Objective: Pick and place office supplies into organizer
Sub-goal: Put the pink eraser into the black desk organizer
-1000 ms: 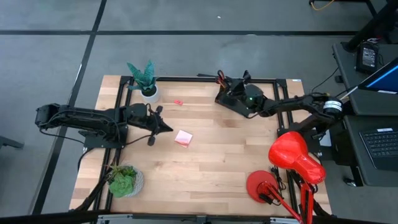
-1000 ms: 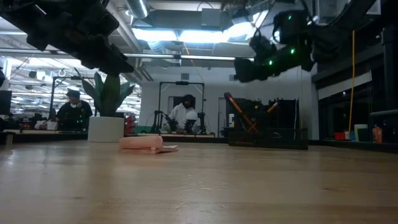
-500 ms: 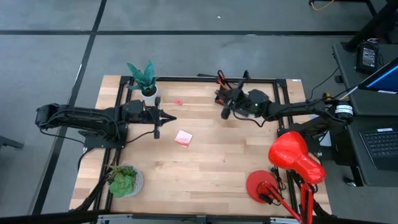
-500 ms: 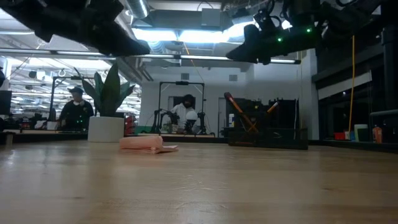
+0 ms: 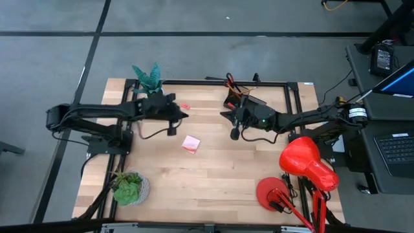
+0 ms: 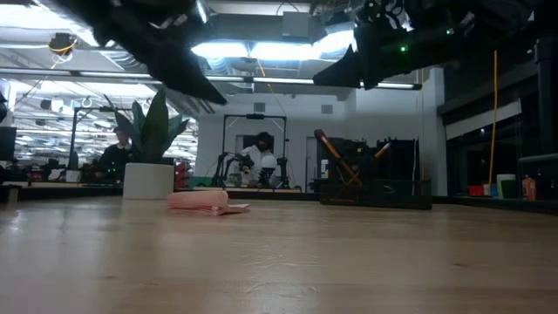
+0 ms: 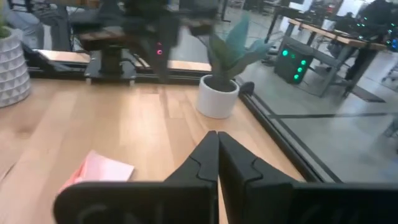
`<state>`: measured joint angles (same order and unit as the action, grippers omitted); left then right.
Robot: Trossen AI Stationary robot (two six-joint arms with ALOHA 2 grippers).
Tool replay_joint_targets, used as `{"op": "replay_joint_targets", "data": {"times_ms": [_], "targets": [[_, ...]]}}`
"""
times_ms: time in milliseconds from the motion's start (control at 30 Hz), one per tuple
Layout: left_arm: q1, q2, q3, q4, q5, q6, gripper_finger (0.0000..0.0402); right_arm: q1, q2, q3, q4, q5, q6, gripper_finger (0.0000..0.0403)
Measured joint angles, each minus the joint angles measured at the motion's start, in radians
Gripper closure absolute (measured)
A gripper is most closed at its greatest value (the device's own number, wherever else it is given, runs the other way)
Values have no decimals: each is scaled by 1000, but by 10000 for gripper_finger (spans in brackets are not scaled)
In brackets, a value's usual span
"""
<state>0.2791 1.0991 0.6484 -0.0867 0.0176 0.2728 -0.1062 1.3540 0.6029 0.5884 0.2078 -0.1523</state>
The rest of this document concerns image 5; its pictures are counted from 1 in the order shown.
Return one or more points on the green succulent in pot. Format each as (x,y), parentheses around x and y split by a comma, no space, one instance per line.
(127,192)

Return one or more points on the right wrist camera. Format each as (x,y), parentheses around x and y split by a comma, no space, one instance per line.
(235,133)

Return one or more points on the black laptop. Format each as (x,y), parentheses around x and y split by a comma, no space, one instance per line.
(398,150)

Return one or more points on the pink sticky note pad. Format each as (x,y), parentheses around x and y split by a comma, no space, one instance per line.
(191,143)

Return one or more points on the black power adapter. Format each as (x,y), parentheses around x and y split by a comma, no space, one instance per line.
(383,59)

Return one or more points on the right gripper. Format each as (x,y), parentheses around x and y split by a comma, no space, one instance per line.
(257,118)

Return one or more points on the white monitor rod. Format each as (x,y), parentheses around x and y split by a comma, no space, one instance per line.
(360,97)

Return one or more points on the monitor with blue screen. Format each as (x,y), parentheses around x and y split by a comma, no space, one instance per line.
(401,82)

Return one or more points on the yellow plug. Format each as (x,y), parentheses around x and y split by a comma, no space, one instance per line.
(341,99)

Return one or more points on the black mesh desk organizer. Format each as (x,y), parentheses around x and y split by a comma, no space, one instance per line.
(255,101)

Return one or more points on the pink eraser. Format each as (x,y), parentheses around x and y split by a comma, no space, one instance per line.
(185,106)

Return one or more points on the black table frame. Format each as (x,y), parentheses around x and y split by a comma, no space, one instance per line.
(194,83)

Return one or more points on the black stand leg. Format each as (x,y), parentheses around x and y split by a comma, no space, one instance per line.
(9,148)

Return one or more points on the red eraser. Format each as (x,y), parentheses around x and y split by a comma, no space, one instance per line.
(231,105)

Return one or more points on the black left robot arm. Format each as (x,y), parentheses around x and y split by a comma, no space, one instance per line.
(97,111)

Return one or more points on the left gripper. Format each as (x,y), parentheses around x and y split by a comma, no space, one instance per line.
(160,106)

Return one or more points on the snake plant in white pot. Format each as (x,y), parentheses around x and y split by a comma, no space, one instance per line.
(150,81)

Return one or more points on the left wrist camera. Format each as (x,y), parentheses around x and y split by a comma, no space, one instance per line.
(171,131)

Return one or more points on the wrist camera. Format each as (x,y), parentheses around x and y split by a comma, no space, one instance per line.
(171,131)
(235,133)

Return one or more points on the red desk lamp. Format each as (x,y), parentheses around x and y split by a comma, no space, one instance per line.
(304,158)

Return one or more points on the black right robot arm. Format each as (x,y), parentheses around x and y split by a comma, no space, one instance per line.
(307,118)

